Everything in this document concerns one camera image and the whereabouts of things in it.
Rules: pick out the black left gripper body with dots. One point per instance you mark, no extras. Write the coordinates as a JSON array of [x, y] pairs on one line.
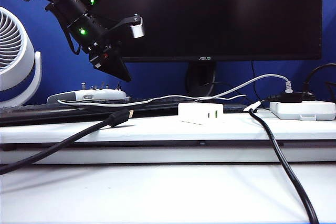
[[101, 51]]

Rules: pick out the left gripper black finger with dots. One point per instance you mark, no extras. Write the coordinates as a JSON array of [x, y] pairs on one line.
[[115, 68]]

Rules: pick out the white 65W charger block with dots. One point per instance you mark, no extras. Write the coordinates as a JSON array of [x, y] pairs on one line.
[[194, 112]]

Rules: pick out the white grey remote controller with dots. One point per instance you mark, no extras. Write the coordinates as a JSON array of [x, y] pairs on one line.
[[105, 94]]

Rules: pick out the blue cubicle partition panel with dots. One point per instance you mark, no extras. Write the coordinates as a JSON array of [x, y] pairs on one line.
[[52, 72]]

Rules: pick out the white desk fan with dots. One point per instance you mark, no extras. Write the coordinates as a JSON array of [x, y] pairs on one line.
[[29, 58]]

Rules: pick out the white raised desk shelf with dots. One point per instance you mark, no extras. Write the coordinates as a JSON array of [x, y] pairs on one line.
[[157, 132]]

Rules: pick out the black computer keyboard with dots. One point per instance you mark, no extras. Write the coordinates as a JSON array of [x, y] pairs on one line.
[[52, 113]]

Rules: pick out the black monitor stand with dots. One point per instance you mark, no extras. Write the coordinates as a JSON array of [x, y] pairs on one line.
[[200, 79]]

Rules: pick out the black ASUS monitor screen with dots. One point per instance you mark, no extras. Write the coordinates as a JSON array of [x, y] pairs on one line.
[[223, 16]]

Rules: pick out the black plug adapter block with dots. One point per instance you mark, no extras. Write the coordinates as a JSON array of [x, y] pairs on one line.
[[291, 98]]

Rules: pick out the white power strip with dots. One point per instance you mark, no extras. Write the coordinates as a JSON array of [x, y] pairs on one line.
[[294, 110]]

